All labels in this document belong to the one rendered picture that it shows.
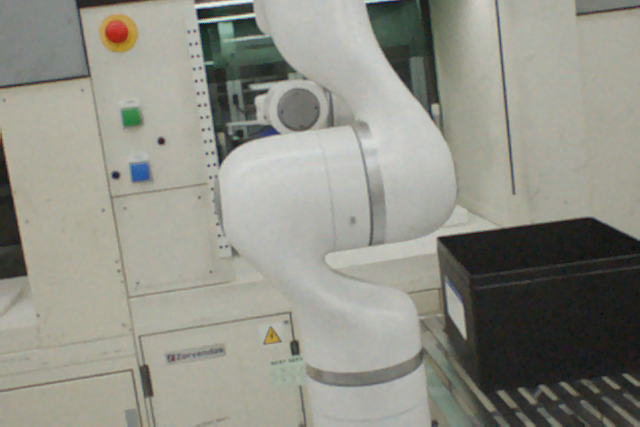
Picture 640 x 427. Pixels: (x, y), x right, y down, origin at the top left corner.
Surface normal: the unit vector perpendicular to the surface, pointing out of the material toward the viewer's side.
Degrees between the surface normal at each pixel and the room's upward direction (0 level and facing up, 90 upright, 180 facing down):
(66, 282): 90
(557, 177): 90
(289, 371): 90
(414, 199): 101
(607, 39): 90
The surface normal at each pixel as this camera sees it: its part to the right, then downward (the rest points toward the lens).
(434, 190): 0.44, 0.20
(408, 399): 0.61, 0.05
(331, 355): -0.49, 0.18
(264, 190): -0.11, -0.16
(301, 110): 0.12, 0.14
